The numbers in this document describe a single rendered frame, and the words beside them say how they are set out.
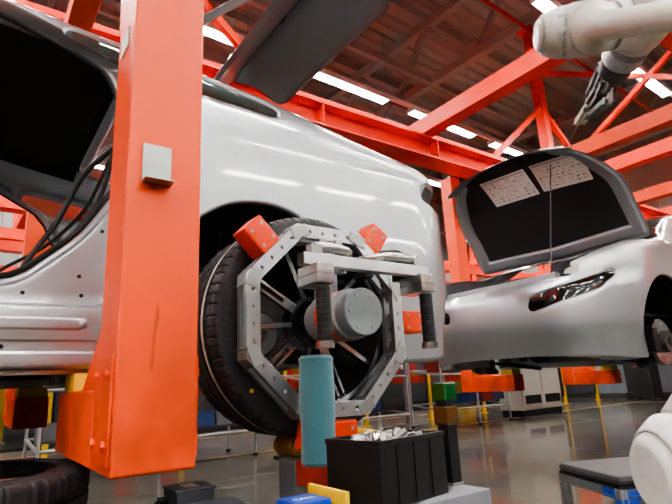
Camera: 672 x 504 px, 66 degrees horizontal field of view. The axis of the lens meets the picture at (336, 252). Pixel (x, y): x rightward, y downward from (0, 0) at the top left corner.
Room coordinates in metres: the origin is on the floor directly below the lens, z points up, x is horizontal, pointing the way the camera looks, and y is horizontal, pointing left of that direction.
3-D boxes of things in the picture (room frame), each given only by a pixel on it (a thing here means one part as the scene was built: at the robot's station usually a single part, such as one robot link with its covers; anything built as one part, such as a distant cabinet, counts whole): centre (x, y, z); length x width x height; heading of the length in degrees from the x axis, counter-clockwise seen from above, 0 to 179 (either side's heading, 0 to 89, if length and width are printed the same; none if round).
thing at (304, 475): (1.53, 0.06, 0.48); 0.16 x 0.12 x 0.17; 36
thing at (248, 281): (1.50, 0.03, 0.85); 0.54 x 0.07 x 0.54; 126
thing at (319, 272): (1.23, 0.05, 0.93); 0.09 x 0.05 x 0.05; 36
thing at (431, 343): (1.40, -0.24, 0.83); 0.04 x 0.04 x 0.16
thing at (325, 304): (1.21, 0.04, 0.83); 0.04 x 0.04 x 0.16
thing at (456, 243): (5.56, -1.55, 1.75); 0.68 x 0.16 x 2.45; 36
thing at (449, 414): (1.18, -0.22, 0.59); 0.04 x 0.04 x 0.04; 36
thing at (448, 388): (1.18, -0.22, 0.64); 0.04 x 0.04 x 0.04; 36
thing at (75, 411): (1.37, 0.60, 0.69); 0.52 x 0.17 x 0.35; 36
